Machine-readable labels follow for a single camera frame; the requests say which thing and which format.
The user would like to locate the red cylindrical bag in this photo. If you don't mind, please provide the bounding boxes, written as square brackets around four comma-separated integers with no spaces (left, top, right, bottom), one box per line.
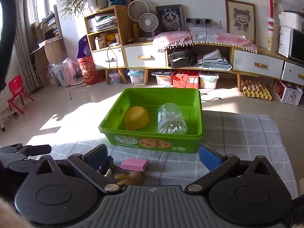
[77,56,99,85]

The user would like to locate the yellow plastic bowl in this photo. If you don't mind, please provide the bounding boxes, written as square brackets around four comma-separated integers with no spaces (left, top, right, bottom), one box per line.
[124,106,150,131]

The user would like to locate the purple toy grapes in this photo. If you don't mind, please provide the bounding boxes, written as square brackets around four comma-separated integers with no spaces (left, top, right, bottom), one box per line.
[98,156,114,175]

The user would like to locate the framed cat picture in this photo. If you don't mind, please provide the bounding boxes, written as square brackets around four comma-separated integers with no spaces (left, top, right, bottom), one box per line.
[156,4,184,32]

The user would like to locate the grey checked cloth mat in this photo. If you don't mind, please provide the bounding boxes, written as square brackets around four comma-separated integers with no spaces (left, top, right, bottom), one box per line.
[28,110,299,200]

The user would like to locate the egg carton tray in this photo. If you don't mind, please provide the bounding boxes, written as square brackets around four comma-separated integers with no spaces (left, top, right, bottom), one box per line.
[241,80,273,101]

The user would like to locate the wooden shelf unit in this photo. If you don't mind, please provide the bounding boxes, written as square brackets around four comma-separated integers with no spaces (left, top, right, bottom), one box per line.
[84,5,132,84]

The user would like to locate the white desk fan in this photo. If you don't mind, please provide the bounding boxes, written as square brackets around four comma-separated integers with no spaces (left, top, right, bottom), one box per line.
[139,12,159,40]

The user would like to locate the white patterned toy box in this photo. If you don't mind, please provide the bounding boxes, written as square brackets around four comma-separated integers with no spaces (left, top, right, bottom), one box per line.
[272,79,303,105]

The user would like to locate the white plastic shopping bag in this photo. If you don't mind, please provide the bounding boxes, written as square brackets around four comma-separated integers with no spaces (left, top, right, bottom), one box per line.
[47,57,77,88]

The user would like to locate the black bag in cabinet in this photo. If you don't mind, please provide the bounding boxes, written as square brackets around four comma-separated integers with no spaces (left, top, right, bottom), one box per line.
[168,51,194,68]

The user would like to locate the clear cotton swab jar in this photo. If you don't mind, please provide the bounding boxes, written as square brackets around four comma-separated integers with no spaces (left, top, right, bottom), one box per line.
[157,103,188,135]

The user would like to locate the green plastic cookie bin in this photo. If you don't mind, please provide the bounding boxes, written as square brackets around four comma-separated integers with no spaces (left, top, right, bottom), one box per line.
[99,88,204,153]

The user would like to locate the pink rectangular box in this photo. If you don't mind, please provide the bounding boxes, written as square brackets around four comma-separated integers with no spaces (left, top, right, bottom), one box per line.
[120,158,148,172]

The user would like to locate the red plastic child chair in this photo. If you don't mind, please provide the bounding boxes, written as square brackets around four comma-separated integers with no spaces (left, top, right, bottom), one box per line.
[7,75,35,114]

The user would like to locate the black microwave oven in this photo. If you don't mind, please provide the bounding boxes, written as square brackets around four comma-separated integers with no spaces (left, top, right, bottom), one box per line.
[278,26,303,62]

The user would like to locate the red storage box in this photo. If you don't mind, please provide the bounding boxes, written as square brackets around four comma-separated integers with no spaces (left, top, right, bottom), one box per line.
[172,70,200,89]

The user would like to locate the clear storage box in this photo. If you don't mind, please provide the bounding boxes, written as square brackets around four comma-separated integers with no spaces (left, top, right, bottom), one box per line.
[128,69,144,84]

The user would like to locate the wooden TV cabinet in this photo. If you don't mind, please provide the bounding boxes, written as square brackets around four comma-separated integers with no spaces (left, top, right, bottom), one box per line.
[124,42,303,86]

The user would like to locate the framed cartoon girl picture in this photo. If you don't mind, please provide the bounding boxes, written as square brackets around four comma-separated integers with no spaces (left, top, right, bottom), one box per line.
[225,0,256,43]

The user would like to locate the pink lace cloth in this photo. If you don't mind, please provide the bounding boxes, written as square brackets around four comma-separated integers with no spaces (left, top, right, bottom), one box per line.
[153,31,258,53]

